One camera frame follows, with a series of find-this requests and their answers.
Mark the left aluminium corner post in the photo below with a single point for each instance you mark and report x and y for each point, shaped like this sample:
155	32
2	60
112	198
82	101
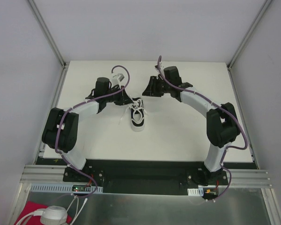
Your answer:
47	34

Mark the red cloth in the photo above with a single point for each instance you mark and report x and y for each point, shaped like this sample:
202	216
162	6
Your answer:
31	214

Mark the aluminium frame rail front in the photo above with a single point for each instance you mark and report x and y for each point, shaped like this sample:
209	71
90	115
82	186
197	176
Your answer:
239	178

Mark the white shoelace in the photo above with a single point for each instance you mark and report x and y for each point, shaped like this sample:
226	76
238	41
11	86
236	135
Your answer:
137	113

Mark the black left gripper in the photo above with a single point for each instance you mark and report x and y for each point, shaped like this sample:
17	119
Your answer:
121	96

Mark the right grey cable duct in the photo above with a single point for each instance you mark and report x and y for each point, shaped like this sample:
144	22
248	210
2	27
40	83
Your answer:
195	191

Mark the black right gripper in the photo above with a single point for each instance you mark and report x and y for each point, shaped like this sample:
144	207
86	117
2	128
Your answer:
156	85

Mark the left grey cable duct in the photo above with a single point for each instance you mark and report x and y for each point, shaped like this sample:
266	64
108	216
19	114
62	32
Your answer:
64	188

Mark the aluminium corner post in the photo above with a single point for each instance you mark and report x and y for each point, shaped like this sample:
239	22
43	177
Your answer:
47	34
263	9

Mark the right aluminium corner post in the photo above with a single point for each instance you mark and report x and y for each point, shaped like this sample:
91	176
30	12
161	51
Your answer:
263	9

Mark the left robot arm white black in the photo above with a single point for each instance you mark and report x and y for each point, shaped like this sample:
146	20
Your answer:
61	129

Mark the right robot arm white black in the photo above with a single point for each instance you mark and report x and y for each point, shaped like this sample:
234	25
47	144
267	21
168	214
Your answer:
221	120

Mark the white bottle cap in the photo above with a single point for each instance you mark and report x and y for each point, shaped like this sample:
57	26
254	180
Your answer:
54	215

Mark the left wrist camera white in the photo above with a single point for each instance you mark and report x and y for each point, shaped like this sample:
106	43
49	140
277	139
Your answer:
117	78

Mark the black white canvas sneaker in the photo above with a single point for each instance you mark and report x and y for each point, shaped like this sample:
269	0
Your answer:
138	129

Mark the grey cable duct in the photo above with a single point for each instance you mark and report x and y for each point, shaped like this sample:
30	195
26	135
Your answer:
195	191
64	188

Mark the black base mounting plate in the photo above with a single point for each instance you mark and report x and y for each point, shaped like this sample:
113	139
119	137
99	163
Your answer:
143	187

